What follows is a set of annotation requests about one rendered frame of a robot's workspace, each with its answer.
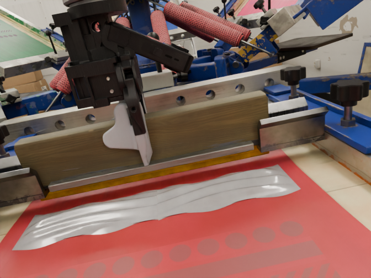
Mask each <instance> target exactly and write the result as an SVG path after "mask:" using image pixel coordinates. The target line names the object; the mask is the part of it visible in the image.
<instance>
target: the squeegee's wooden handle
mask: <svg viewBox="0 0 371 278"><path fill-rule="evenodd" d="M144 116H145V121H146V126H147V130H148V133H149V138H150V143H151V147H152V156H151V159H150V161H155V160H158V159H163V158H168V157H174V156H178V155H182V154H187V153H192V152H197V151H202V150H206V149H211V148H217V147H221V146H227V145H231V144H235V143H240V142H245V141H252V142H253V144H254V146H255V145H259V140H258V128H257V125H258V123H259V121H260V120H263V119H268V118H269V111H268V98H267V96H266V94H265V93H264V92H262V91H261V90H259V91H255V92H250V93H245V94H239V95H234V96H230V97H225V98H220V99H215V100H210V101H204V102H201V103H195V104H190V105H185V106H179V107H176V108H171V109H166V110H160V111H155V112H151V113H146V114H144ZM114 125H115V120H111V121H106V122H100V123H97V124H91V125H86V126H81V127H76V128H72V129H67V130H62V131H56V132H51V133H46V134H42V135H37V136H32V137H27V138H21V139H20V140H19V141H18V142H16V143H15V145H14V151H15V153H16V155H17V157H18V159H19V162H20V164H21V166H22V168H23V169H24V168H32V169H34V170H35V171H37V173H38V176H39V178H40V180H41V183H42V185H43V187H44V189H48V186H49V184H50V183H51V182H52V181H57V180H62V179H67V178H73V177H78V176H81V175H86V174H92V173H96V172H102V171H105V170H110V169H115V168H120V167H126V166H129V165H134V164H139V163H143V161H142V158H141V155H140V152H139V150H136V149H120V148H109V147H107V146H106V145H105V144H104V142H103V135H104V133H106V132H107V131H108V130H109V129H111V128H112V127H113V126H114Z"/></svg>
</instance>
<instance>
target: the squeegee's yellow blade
mask: <svg viewBox="0 0 371 278"><path fill-rule="evenodd" d="M254 151H259V150H258V148H257V145H255V146H254V150H251V151H247V152H241V153H236V154H231V155H228V156H223V157H217V158H212V159H207V160H204V161H199V162H194V163H188V164H184V165H178V166H175V167H170V168H165V169H160V170H154V171H151V172H146V173H141V174H136V175H131V176H127V177H122V178H117V179H112V180H107V181H102V182H98V183H93V184H88V185H83V186H78V187H75V188H69V189H65V190H59V191H54V192H49V193H48V194H53V193H58V192H62V191H67V190H72V189H77V188H82V187H85V186H91V185H96V184H101V183H106V182H109V181H115V180H119V179H125V178H129V177H135V176H138V175H143V174H148V173H153V172H159V171H162V170H167V169H172V168H177V167H182V166H185V165H191V164H196V163H201V162H206V161H211V160H215V159H220V158H225V157H230V156H235V155H238V154H244V153H248V152H254Z"/></svg>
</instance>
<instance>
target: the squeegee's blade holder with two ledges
mask: <svg viewBox="0 0 371 278"><path fill-rule="evenodd" d="M251 150H254V144H253V142H252V141H245V142H240V143H235V144H231V145H227V146H221V147H217V148H211V149H206V150H202V151H197V152H192V153H187V154H182V155H178V156H174V157H168V158H163V159H158V160H155V161H150V163H149V165H147V166H144V163H139V164H134V165H129V166H126V167H120V168H115V169H110V170H105V171H102V172H96V173H92V174H86V175H81V176H78V177H73V178H67V179H62V180H57V181H52V182H51V183H50V184H49V186H48V188H49V190H50V192H54V191H59V190H65V189H69V188H75V187H78V186H83V185H88V184H93V183H98V182H102V181H107V180H112V179H117V178H122V177H127V176H131V175H136V174H141V173H146V172H151V171H154V170H160V169H165V168H170V167H175V166H178V165H184V164H188V163H194V162H199V161H204V160H207V159H212V158H217V157H223V156H228V155H231V154H236V153H241V152H247V151H251Z"/></svg>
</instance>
